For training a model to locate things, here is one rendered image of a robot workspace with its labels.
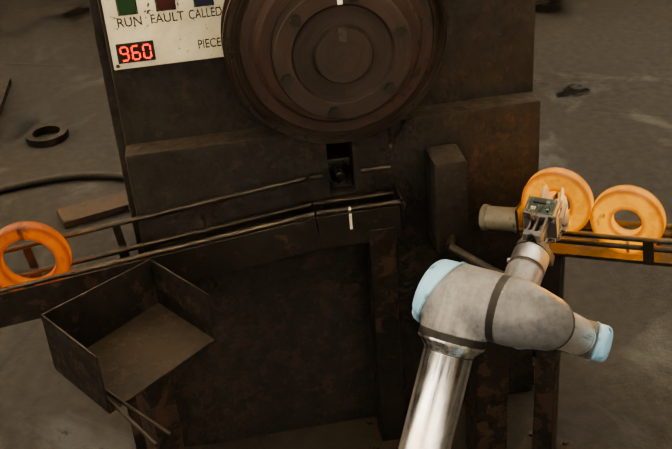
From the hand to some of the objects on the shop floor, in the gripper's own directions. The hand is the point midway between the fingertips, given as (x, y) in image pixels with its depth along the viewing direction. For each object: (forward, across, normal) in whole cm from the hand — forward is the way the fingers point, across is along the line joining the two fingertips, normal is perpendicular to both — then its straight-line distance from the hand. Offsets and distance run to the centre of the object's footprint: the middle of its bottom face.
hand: (557, 194), depth 216 cm
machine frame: (+3, +70, +79) cm, 105 cm away
